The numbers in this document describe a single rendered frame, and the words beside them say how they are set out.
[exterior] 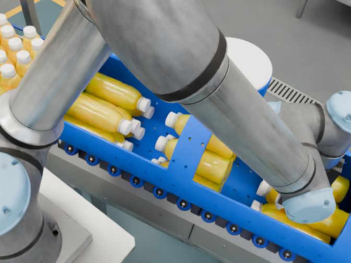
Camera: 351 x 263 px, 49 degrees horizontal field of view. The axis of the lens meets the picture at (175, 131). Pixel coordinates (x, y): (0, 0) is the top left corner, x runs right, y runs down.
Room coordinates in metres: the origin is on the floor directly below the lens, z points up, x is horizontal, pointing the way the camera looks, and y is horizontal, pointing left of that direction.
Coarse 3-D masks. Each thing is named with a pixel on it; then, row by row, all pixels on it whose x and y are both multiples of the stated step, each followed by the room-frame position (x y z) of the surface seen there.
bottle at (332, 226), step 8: (336, 208) 0.46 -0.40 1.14; (336, 216) 0.43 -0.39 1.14; (344, 216) 0.44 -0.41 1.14; (312, 224) 0.42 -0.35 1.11; (320, 224) 0.42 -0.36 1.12; (328, 224) 0.42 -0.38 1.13; (336, 224) 0.42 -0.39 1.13; (344, 224) 0.42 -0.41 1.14; (328, 232) 0.41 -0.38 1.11; (336, 232) 0.40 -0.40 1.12
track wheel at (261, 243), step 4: (252, 236) 0.44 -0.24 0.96; (256, 236) 0.43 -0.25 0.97; (260, 236) 0.43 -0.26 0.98; (252, 240) 0.43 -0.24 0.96; (256, 240) 0.43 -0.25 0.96; (260, 240) 0.43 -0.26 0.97; (264, 240) 0.43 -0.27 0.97; (256, 244) 0.42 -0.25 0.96; (260, 244) 0.42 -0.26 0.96; (264, 244) 0.42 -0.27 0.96
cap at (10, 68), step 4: (4, 64) 0.82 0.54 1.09; (8, 64) 0.82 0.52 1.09; (0, 68) 0.80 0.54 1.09; (4, 68) 0.80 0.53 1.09; (8, 68) 0.80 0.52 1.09; (12, 68) 0.80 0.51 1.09; (4, 72) 0.79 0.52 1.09; (8, 72) 0.79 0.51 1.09; (12, 72) 0.80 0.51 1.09; (8, 76) 0.79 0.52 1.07
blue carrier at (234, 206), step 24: (120, 72) 0.85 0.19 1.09; (144, 96) 0.81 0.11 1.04; (144, 120) 0.76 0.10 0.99; (192, 120) 0.59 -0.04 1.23; (72, 144) 0.59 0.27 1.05; (96, 144) 0.56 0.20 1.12; (144, 144) 0.69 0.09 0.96; (192, 144) 0.53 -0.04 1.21; (120, 168) 0.54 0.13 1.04; (144, 168) 0.51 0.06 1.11; (168, 168) 0.50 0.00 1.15; (192, 168) 0.49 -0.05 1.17; (240, 168) 0.64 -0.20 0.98; (192, 192) 0.46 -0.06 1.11; (216, 192) 0.46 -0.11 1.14; (240, 192) 0.57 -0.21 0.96; (240, 216) 0.42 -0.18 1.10; (264, 216) 0.41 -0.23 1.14; (288, 240) 0.38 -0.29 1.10; (312, 240) 0.37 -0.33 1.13; (336, 240) 0.37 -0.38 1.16
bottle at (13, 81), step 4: (16, 72) 0.82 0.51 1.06; (4, 76) 0.79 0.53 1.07; (12, 76) 0.79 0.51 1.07; (16, 76) 0.80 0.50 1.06; (20, 76) 0.82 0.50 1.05; (0, 80) 0.79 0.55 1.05; (4, 80) 0.78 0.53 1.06; (8, 80) 0.78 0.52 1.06; (12, 80) 0.79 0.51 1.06; (16, 80) 0.79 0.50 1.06; (20, 80) 0.80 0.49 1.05; (4, 84) 0.78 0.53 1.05; (8, 84) 0.78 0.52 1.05; (12, 84) 0.78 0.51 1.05; (16, 84) 0.79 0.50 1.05; (4, 88) 0.77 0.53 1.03; (8, 88) 0.77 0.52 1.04; (12, 88) 0.77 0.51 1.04
